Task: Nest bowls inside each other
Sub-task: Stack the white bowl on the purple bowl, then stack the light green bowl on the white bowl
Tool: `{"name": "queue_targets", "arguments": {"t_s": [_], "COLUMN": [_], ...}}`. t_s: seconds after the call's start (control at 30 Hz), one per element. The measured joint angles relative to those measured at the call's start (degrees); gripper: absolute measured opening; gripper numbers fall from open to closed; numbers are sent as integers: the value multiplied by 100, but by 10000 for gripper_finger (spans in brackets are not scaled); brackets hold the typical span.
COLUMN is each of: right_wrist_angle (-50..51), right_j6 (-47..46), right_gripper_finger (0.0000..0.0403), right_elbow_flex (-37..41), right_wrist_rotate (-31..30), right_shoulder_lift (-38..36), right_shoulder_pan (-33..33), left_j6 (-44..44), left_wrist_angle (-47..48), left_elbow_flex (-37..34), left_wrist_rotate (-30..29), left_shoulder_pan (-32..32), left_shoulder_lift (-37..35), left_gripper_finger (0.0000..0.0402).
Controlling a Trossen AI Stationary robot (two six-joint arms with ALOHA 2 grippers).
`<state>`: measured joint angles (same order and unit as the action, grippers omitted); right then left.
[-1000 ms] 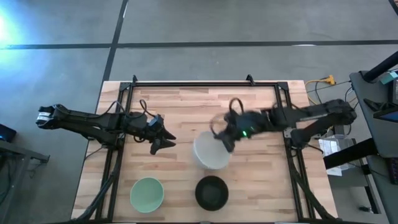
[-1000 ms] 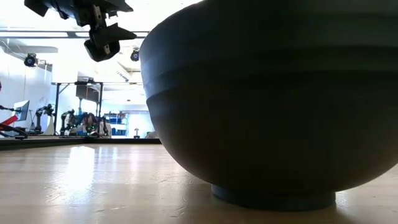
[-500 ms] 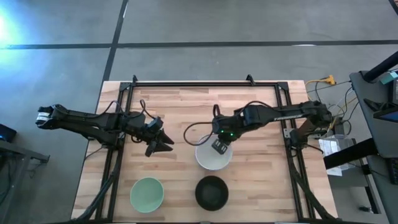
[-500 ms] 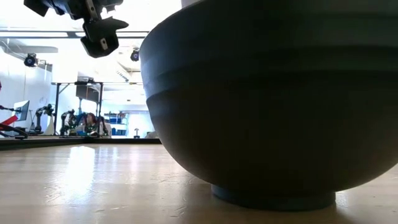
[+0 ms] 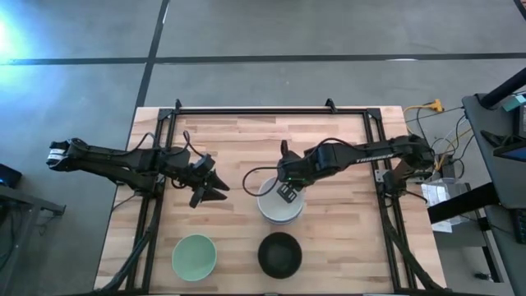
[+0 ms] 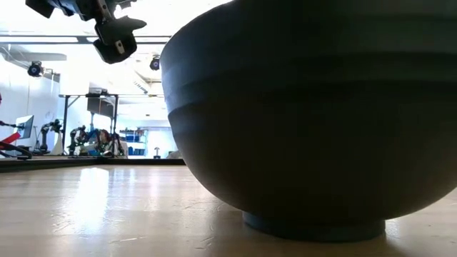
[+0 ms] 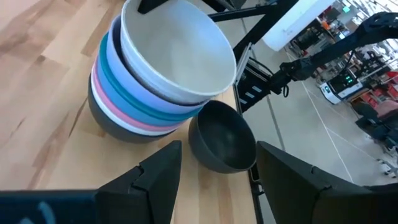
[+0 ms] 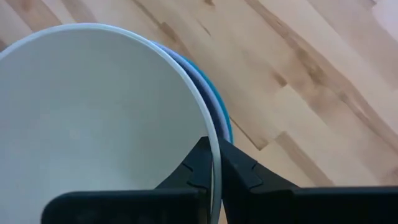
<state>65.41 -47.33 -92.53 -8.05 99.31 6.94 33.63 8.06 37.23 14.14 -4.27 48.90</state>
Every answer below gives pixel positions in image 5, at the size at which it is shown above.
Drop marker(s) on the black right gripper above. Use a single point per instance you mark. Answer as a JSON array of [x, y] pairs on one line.
[[296, 172]]

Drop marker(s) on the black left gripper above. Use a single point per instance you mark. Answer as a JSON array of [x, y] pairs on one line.
[[181, 164]]

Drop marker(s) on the white bowl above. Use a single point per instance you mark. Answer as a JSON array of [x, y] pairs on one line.
[[275, 207]]

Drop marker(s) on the pale blue bowl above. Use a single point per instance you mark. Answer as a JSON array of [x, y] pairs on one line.
[[281, 222]]

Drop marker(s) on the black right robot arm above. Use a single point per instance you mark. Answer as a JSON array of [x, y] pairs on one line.
[[370, 156]]

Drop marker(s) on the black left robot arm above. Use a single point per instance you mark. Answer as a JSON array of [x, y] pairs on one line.
[[123, 164]]

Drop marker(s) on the dark grey bowl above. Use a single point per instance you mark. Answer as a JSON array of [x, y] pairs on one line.
[[279, 255]]

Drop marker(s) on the mint green bowl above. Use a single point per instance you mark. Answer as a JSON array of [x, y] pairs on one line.
[[194, 258]]

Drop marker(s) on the clear plastic box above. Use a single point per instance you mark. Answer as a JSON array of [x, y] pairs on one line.
[[441, 197]]

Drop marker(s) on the black desk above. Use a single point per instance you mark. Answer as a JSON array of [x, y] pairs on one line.
[[464, 201]]

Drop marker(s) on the black metal side table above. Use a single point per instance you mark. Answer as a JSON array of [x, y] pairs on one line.
[[33, 202]]

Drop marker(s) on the grey desk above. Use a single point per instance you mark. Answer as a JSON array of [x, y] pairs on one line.
[[478, 119]]

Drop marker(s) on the black tablet device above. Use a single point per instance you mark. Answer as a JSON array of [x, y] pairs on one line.
[[513, 153]]

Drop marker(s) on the black pole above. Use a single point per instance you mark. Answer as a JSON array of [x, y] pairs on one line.
[[505, 87]]

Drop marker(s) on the teal box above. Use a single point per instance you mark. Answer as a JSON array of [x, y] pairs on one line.
[[515, 102]]

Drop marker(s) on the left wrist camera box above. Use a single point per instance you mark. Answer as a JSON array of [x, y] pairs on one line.
[[204, 163]]

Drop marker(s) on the black aluminium table frame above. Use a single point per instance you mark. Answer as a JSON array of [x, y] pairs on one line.
[[267, 111]]

